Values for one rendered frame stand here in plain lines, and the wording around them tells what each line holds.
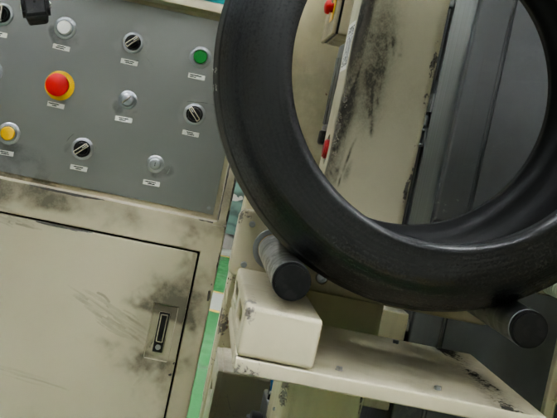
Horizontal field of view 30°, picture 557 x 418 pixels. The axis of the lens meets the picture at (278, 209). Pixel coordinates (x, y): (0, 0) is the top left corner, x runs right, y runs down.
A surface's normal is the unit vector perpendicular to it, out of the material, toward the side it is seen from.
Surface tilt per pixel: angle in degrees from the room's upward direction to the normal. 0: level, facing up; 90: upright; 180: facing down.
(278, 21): 89
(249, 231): 90
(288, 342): 90
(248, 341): 90
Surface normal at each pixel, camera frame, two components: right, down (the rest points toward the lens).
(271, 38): -0.12, 0.04
